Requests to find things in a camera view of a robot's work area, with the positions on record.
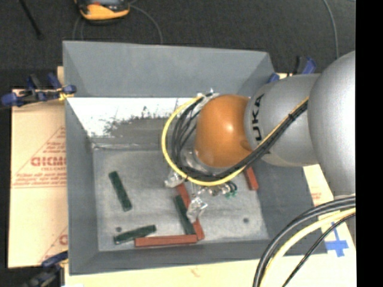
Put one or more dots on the dark green flat block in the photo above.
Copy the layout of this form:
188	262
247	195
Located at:
134	234
183	215
120	191

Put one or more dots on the brown cardboard board red print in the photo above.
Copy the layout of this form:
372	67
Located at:
36	148

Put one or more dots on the grey metal bin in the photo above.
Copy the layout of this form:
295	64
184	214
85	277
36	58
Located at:
143	70

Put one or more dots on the red-brown flat block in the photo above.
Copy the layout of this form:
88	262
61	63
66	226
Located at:
252	179
200	230
166	240

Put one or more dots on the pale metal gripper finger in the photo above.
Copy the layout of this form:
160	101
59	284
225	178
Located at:
173	179
196	208

